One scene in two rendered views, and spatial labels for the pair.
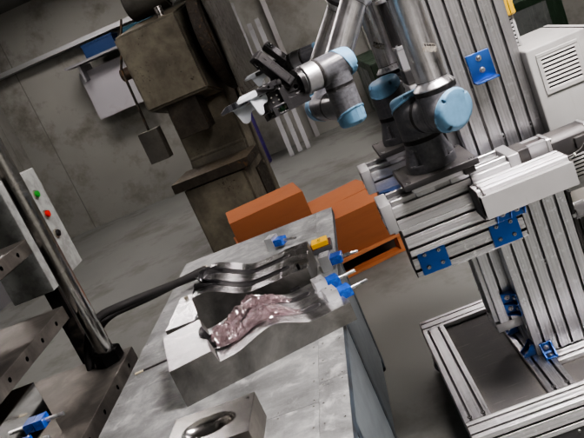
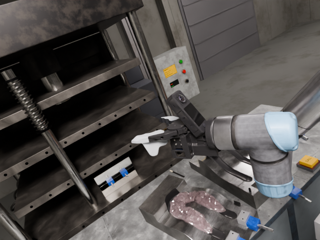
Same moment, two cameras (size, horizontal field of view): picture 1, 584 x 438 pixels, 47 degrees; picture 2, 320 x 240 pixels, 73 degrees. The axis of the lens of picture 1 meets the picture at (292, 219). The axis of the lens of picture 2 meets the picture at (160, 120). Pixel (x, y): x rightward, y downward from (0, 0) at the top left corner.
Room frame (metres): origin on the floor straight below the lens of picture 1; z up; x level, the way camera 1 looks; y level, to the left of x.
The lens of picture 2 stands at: (1.39, -0.47, 1.70)
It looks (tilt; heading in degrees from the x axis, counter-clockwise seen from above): 23 degrees down; 60
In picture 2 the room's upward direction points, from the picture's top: 22 degrees counter-clockwise
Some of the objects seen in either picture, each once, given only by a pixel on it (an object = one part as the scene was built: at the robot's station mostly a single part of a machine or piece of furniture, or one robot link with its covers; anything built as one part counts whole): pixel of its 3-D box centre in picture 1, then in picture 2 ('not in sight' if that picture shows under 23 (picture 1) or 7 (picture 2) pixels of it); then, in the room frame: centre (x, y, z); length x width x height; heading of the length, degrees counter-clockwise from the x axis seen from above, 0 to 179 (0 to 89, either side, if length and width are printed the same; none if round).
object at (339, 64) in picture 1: (333, 68); (265, 133); (1.73, -0.25, 1.43); 0.11 x 0.08 x 0.09; 110
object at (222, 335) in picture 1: (250, 314); (192, 205); (1.78, 0.21, 0.90); 0.26 x 0.18 x 0.08; 99
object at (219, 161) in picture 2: (237, 272); (230, 158); (2.12, 0.23, 0.92); 0.35 x 0.16 x 0.09; 82
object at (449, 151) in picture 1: (427, 149); not in sight; (1.95, -0.45, 1.09); 0.15 x 0.15 x 0.10
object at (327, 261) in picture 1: (339, 256); (296, 193); (2.12, -0.09, 0.83); 0.13 x 0.05 x 0.05; 76
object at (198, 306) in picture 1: (240, 286); (231, 163); (2.13, 0.25, 0.87); 0.50 x 0.26 x 0.14; 82
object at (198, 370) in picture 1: (255, 328); (194, 212); (1.77, 0.21, 0.86); 0.50 x 0.26 x 0.11; 99
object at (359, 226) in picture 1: (309, 225); not in sight; (4.37, -0.09, 0.32); 1.15 x 0.92 x 0.64; 86
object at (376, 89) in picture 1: (388, 95); not in sight; (2.45, -0.50, 1.20); 0.13 x 0.12 x 0.14; 149
